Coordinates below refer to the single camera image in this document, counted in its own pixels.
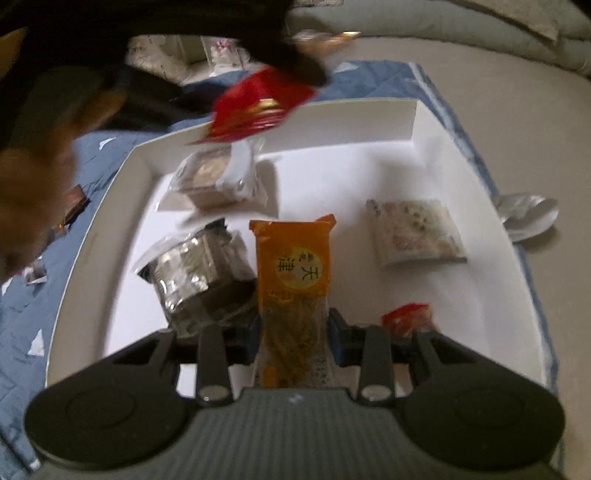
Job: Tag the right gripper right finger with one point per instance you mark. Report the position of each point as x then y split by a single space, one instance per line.
375 351

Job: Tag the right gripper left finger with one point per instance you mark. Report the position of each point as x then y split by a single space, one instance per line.
214 351

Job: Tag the small red candy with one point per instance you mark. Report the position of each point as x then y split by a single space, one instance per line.
404 321

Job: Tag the orange snack packet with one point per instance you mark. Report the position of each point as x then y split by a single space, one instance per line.
293 263

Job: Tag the dark foil cake packet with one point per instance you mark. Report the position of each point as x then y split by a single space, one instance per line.
200 278

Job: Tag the white cookie snack packet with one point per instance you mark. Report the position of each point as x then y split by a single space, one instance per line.
414 230

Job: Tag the small clear candy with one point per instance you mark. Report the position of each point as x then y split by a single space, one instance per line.
35 273

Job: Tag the clear round pastry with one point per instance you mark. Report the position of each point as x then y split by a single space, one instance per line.
216 175

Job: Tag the red snack packet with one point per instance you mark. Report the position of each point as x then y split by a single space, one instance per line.
255 104

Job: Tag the brown foil snack packet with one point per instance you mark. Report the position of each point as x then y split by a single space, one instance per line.
75 202

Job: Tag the person's hand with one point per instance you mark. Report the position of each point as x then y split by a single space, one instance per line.
64 74

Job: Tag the white cardboard tray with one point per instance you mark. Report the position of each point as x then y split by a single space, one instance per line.
362 206

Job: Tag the white doll display case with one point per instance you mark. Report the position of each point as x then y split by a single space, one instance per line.
145 53

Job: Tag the red doll display case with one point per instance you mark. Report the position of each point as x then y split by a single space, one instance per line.
224 55

